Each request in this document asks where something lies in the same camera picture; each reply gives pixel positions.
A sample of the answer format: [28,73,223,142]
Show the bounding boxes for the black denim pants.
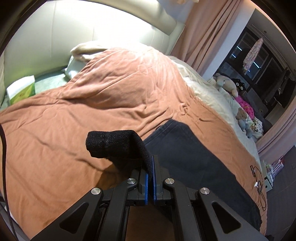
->
[85,119,263,232]

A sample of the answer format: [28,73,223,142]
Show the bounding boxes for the brown bed blanket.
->
[1,47,267,238]

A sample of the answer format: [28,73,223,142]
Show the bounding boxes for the small grey teddy bear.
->
[235,108,253,138]

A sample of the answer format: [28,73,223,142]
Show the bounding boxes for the white bed sheet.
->
[169,56,260,164]

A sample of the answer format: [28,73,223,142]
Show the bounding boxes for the pink plush toy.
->
[235,96,255,120]

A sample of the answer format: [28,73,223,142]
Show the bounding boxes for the beige teddy bear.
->
[213,73,238,98]

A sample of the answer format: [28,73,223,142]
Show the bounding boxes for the green white box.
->
[6,75,35,105]

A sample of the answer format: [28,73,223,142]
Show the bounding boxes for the cream pillow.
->
[64,41,147,80]

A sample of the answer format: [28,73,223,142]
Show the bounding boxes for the floral hanging garment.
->
[243,38,263,75]

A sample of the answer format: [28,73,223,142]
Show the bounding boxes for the cream padded headboard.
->
[3,1,185,86]

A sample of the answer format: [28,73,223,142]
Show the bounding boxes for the pink curtain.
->
[171,1,253,76]

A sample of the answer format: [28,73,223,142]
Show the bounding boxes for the black cable on bed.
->
[249,164,267,212]

